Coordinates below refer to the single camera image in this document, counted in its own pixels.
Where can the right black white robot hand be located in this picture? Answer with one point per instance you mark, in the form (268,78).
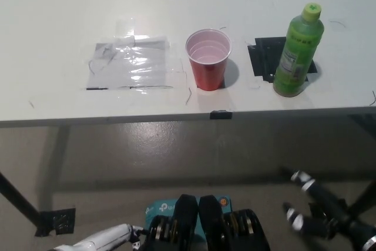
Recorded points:
(323,196)

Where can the green plastic drink bottle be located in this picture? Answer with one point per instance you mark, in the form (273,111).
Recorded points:
(296,57)

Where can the black robot torso blocks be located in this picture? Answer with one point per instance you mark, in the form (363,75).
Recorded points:
(211,227)

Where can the red plastic cup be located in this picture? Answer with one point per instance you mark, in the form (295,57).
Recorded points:
(209,66)

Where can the black table leg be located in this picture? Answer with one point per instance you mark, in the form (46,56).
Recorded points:
(17,198)
(364,196)

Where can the small black tape strip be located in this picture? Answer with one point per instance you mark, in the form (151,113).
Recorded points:
(221,114)

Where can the black tape square patch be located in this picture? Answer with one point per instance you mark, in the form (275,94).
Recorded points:
(264,57)

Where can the teal router box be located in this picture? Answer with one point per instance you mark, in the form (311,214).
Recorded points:
(160,208)

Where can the taped clear plastic sheet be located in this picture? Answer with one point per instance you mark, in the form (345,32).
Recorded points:
(129,63)

